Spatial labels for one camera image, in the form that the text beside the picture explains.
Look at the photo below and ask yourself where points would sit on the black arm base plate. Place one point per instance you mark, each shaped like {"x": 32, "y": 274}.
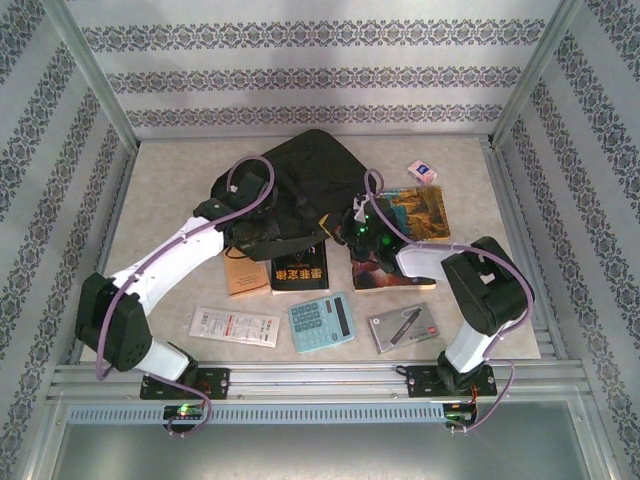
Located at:
{"x": 220, "y": 382}
{"x": 420, "y": 380}

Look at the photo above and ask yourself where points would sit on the dark Three Days book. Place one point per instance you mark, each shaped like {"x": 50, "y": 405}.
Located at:
{"x": 370, "y": 277}

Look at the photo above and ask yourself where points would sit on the long aluminium mounting rail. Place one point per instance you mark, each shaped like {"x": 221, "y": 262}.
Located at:
{"x": 320, "y": 382}

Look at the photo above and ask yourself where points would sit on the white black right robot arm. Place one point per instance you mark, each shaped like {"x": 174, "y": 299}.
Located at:
{"x": 470, "y": 345}

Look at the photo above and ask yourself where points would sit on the controller board with LED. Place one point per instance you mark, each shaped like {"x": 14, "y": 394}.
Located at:
{"x": 184, "y": 411}
{"x": 457, "y": 414}

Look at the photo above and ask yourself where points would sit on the grey pen box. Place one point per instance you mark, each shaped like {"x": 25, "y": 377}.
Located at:
{"x": 405, "y": 327}

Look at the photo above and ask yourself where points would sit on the white plastic stationery packet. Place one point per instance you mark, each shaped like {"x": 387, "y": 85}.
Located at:
{"x": 235, "y": 326}

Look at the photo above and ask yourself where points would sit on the blue orange landscape book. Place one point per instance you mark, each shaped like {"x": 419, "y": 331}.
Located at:
{"x": 425, "y": 215}

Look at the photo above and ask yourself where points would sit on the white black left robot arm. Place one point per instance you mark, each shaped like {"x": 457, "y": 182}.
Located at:
{"x": 165, "y": 265}

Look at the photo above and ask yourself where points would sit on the brown kraft notebook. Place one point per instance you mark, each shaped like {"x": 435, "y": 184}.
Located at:
{"x": 247, "y": 280}

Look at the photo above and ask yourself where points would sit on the pink eraser box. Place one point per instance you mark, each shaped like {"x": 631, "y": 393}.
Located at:
{"x": 421, "y": 171}

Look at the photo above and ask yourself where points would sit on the grey metal sheet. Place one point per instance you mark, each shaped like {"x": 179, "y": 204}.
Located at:
{"x": 320, "y": 455}

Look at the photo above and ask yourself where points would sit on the aluminium frame post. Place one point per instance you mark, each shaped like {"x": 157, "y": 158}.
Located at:
{"x": 96, "y": 80}
{"x": 530, "y": 80}

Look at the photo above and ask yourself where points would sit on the aluminium side rail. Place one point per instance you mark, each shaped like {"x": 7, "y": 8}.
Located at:
{"x": 116, "y": 200}
{"x": 512, "y": 190}

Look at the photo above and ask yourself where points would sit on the black backpack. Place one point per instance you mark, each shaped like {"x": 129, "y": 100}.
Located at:
{"x": 310, "y": 170}

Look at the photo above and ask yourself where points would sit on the light blue calculator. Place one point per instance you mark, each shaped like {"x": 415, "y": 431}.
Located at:
{"x": 320, "y": 322}

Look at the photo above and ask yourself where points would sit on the black book orange title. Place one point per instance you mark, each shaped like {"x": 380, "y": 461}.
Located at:
{"x": 300, "y": 275}

